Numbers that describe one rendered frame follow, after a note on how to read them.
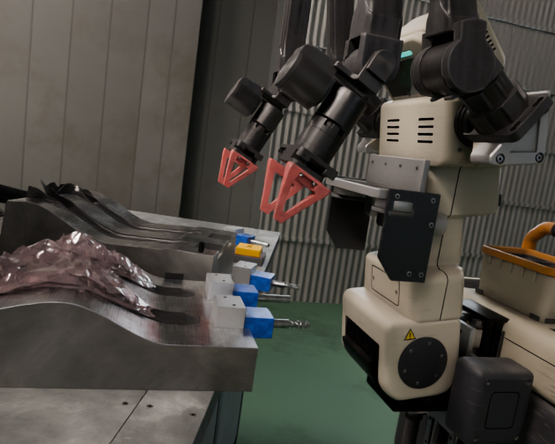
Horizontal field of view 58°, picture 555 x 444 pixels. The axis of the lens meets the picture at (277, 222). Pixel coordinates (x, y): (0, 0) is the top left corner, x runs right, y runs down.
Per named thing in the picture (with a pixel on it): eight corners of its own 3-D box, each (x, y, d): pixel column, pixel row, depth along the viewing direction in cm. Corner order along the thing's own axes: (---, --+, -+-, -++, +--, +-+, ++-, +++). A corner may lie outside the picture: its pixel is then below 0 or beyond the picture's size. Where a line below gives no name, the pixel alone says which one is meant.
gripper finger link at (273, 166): (252, 203, 68) (290, 147, 68) (241, 197, 75) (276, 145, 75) (291, 230, 71) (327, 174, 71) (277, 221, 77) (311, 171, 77)
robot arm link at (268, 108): (289, 112, 109) (282, 113, 115) (264, 92, 107) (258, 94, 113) (271, 138, 109) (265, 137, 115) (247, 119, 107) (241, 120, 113)
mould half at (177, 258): (232, 270, 112) (239, 211, 110) (207, 306, 87) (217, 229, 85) (18, 238, 115) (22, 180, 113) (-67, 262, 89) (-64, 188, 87)
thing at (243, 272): (299, 298, 99) (303, 271, 98) (295, 305, 94) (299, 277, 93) (236, 285, 101) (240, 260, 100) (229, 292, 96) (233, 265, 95)
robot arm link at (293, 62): (402, 59, 66) (373, 67, 75) (336, 2, 63) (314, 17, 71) (351, 134, 67) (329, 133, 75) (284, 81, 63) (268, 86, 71)
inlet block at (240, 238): (271, 254, 136) (274, 234, 135) (262, 256, 132) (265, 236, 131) (231, 244, 142) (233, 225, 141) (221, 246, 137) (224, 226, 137)
